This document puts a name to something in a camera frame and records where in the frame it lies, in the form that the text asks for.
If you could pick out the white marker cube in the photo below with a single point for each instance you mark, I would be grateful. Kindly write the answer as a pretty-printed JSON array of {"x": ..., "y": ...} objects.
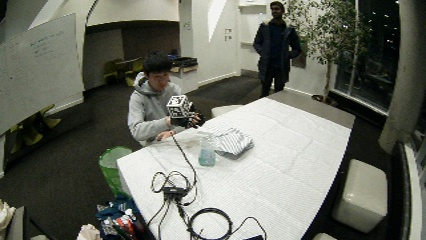
[{"x": 179, "y": 106}]

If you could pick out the the person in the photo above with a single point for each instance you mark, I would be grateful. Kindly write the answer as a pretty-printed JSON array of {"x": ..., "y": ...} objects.
[{"x": 147, "y": 110}]

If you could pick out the striped folded cloth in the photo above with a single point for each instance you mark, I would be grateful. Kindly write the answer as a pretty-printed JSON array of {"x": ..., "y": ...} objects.
[{"x": 234, "y": 141}]

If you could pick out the clear spray bottle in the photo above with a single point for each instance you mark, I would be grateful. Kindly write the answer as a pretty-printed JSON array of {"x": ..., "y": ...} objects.
[{"x": 207, "y": 156}]

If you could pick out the green mesh bin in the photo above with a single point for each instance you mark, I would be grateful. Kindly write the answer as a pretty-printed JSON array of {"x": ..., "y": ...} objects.
[{"x": 111, "y": 166}]

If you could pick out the black storage bins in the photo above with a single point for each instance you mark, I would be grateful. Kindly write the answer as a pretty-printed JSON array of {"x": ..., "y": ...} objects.
[{"x": 184, "y": 62}]

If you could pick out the black hub box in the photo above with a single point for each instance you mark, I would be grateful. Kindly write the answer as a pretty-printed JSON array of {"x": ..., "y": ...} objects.
[{"x": 175, "y": 192}]

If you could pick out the white tablecloth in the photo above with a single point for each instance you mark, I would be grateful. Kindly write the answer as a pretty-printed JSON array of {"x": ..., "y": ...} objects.
[{"x": 275, "y": 160}]

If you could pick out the yellow-green chairs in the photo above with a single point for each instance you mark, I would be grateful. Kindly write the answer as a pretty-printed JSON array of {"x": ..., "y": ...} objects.
[{"x": 129, "y": 68}]

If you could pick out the blue bag of packets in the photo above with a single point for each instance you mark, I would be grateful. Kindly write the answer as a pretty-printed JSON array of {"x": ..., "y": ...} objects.
[{"x": 121, "y": 216}]

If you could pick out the green chairs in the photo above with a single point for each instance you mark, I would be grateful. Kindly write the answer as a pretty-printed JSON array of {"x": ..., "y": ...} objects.
[{"x": 31, "y": 130}]

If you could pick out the white whiteboard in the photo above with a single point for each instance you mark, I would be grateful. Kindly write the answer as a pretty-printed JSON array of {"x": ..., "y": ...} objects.
[{"x": 41, "y": 70}]

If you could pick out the white crumpled bag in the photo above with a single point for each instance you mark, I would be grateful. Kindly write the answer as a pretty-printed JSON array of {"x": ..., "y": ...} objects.
[{"x": 89, "y": 233}]

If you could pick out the indoor tree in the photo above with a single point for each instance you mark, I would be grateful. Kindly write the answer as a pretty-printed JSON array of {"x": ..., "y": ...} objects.
[{"x": 331, "y": 36}]

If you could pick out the large white cube stool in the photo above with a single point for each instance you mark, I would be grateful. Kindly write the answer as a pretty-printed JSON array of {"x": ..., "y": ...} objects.
[{"x": 361, "y": 193}]

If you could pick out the dark window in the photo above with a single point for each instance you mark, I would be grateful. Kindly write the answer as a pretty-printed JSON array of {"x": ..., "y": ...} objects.
[{"x": 373, "y": 56}]

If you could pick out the white round column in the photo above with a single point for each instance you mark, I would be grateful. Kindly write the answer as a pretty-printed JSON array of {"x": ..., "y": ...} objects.
[{"x": 407, "y": 73}]

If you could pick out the white wall notices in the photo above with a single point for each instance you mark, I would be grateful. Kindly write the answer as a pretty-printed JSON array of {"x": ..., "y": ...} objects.
[{"x": 228, "y": 34}]

